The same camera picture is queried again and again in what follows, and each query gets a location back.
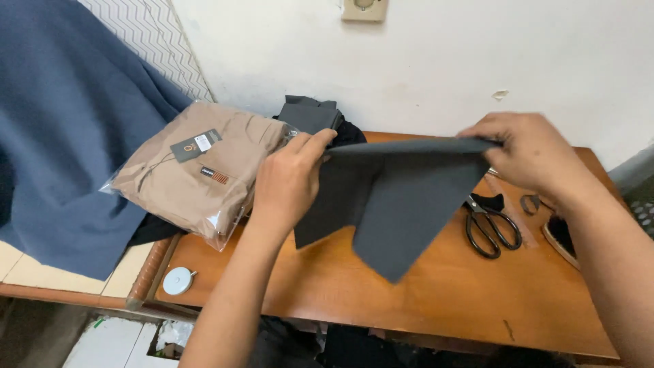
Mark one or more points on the large blue fabric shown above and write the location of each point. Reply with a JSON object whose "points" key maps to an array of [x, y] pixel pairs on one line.
{"points": [[66, 138]]}

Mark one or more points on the black fabric heap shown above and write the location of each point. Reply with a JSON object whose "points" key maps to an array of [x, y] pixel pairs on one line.
{"points": [[350, 134]]}

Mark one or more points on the person's left hand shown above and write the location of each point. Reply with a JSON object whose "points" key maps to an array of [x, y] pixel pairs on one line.
{"points": [[286, 179]]}

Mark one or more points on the folded grey fabric stack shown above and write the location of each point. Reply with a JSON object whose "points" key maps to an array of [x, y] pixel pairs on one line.
{"points": [[309, 115]]}

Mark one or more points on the beige garment in plastic bag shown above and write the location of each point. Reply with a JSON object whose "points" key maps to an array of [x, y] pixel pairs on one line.
{"points": [[199, 174]]}

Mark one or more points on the white round tape measure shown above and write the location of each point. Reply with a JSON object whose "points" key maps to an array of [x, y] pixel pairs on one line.
{"points": [[177, 281]]}

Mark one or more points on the beige wall socket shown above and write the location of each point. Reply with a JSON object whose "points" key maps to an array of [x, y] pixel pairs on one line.
{"points": [[364, 9]]}

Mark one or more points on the wooden table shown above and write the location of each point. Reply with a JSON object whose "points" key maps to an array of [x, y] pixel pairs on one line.
{"points": [[408, 301]]}

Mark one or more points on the person's right fingers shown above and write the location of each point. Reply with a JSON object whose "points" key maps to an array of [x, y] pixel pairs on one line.
{"points": [[480, 130]]}

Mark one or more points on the dark grey fabric piece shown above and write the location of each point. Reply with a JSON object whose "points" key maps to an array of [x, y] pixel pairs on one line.
{"points": [[403, 204]]}

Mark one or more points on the person's right hand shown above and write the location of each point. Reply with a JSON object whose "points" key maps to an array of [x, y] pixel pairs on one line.
{"points": [[531, 153]]}

